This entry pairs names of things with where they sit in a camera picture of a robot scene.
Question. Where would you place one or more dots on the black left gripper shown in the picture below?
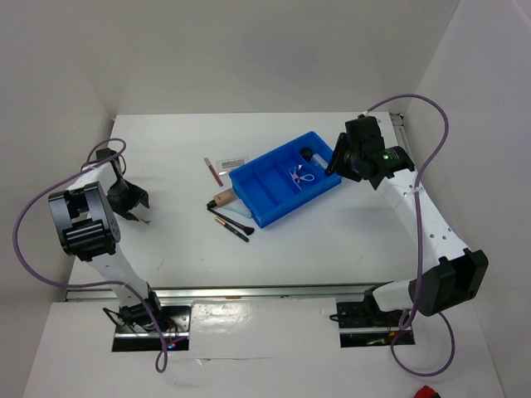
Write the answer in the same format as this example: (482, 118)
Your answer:
(123, 208)

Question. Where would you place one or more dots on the blue compartment tray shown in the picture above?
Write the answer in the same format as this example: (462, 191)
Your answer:
(266, 188)

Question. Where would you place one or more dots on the mint green spatula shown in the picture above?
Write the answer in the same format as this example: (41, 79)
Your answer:
(242, 212)

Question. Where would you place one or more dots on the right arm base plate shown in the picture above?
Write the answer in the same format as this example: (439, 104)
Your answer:
(357, 329)

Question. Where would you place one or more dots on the beige hair clip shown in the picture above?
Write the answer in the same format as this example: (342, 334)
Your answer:
(295, 176)

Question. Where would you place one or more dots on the red black object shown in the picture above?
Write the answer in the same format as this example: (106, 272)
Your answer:
(426, 392)

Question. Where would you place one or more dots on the black makeup brush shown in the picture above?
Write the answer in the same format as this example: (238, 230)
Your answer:
(245, 229)

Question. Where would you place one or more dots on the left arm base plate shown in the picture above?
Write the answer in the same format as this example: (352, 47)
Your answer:
(175, 327)

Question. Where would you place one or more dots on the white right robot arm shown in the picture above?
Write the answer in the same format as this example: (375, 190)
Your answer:
(448, 271)

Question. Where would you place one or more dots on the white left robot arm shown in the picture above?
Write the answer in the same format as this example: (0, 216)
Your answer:
(85, 219)

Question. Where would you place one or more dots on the aluminium side rail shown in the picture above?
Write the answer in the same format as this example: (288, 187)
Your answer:
(400, 193)

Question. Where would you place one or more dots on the false eyelash packet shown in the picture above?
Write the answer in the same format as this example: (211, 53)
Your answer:
(227, 165)

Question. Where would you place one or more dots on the clear plastic tube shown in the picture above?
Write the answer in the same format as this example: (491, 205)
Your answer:
(319, 162)

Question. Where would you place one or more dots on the gold green mascara tube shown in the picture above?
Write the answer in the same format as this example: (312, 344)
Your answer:
(231, 229)

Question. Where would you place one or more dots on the beige foundation bottle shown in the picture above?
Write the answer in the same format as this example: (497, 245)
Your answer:
(222, 198)

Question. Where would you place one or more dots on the black round jar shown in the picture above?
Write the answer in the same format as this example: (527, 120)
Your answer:
(306, 153)

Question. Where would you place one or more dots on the white loop hair tool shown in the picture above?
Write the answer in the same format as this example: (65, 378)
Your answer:
(305, 176)

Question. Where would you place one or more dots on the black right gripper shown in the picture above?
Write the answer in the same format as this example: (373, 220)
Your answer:
(342, 140)

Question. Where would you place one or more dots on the aluminium front rail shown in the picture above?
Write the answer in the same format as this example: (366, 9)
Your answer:
(262, 292)

